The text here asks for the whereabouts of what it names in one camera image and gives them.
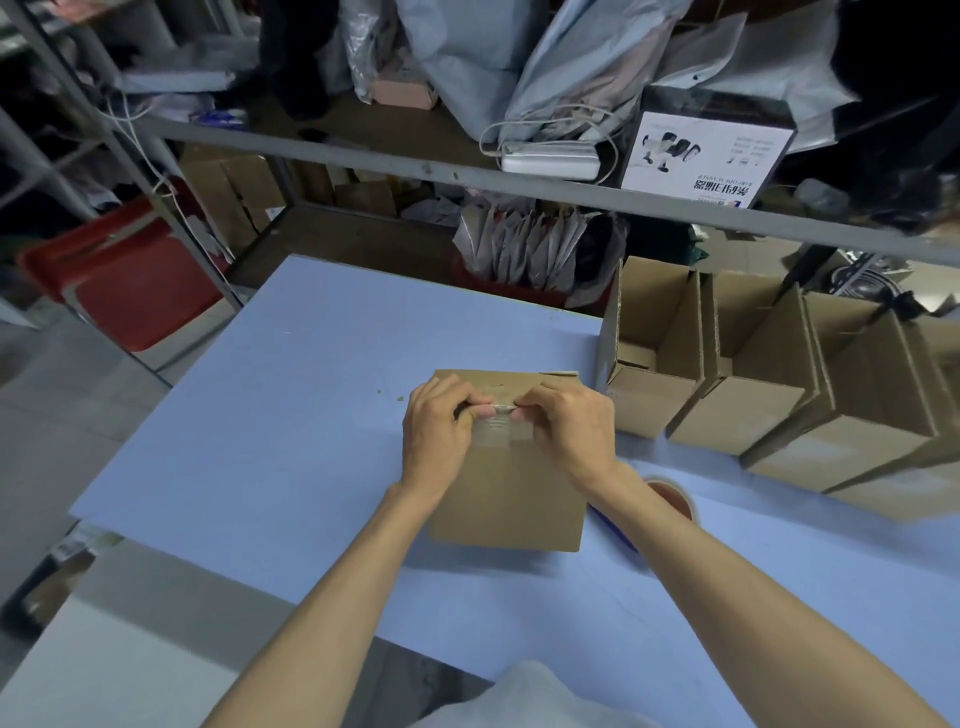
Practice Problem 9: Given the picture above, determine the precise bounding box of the red plastic stool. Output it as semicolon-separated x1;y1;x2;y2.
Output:
16;198;234;354

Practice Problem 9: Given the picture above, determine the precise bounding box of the orange blue tape dispenser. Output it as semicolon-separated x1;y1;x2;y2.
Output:
587;473;703;556

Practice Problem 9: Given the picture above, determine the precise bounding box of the large brown storage cardboard box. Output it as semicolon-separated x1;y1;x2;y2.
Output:
179;146;286;256

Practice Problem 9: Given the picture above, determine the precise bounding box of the silver reflective roll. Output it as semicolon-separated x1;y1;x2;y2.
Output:
828;254;913;301

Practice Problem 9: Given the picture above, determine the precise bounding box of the plain brown cardboard box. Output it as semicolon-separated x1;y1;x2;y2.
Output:
824;314;960;524

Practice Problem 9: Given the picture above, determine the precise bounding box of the bundle of grey paper bags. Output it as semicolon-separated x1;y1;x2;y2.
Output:
452;202;594;294

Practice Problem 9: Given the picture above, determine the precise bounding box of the white glossy cabinet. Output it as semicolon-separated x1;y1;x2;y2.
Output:
0;536;421;728

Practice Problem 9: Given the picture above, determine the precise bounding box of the white black printed box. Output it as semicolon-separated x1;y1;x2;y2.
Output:
618;84;798;211

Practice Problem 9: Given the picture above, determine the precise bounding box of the person's left forearm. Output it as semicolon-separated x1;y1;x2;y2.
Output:
202;483;451;728

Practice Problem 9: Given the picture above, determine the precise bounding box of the person's left hand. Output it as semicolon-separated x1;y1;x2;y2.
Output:
401;374;498;508

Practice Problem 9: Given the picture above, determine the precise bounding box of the white power strip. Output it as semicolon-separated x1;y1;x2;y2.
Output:
500;140;603;181

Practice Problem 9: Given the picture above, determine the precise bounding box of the person's right hand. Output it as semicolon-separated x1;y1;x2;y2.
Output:
512;382;620;496

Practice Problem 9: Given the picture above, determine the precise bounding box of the person's right forearm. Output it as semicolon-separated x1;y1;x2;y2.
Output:
584;461;946;728

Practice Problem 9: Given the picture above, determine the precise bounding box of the person's white shirt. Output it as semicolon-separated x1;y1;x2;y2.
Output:
404;659;661;728

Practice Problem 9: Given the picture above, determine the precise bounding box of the dark green bag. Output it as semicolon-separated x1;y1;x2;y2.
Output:
626;221;710;268

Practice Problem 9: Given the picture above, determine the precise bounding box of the grey metal shelving rack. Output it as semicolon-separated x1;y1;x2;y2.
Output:
0;0;960;376

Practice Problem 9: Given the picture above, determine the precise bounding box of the pile of grey plastic mailers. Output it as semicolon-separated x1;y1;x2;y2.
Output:
393;0;860;148

